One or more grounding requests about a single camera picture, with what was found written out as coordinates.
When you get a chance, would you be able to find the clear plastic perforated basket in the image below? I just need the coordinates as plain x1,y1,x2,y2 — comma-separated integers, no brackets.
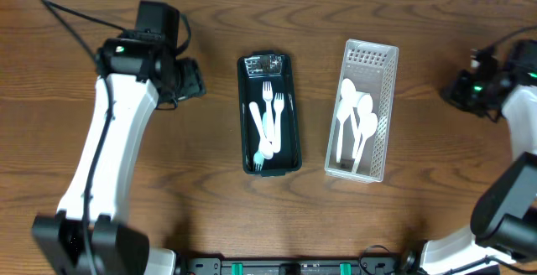
325,39,399,184

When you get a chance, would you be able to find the white plastic spoon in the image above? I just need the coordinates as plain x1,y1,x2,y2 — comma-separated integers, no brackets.
352,94,373,158
341,78,359,141
336,99,352,163
352,113,378,174
248,101,274,159

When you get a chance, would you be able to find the white plastic fork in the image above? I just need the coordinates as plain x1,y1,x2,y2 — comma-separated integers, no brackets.
273,93,284,153
263,81,274,142

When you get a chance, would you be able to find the black plastic basket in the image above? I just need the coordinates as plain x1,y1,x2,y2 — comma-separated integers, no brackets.
237,51,302,177

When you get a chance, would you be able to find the pale green plastic fork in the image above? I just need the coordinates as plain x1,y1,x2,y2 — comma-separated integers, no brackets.
253,113,267,172

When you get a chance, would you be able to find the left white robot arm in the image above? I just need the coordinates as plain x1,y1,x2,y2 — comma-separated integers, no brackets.
32,29,205,274

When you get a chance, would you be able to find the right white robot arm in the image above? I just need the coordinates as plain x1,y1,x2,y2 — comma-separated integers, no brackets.
395,39,536,274

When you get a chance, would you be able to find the right black cable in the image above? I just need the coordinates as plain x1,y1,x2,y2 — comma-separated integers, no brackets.
482,25,537,54

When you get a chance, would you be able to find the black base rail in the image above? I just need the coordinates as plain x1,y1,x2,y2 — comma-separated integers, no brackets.
174,257,398,275

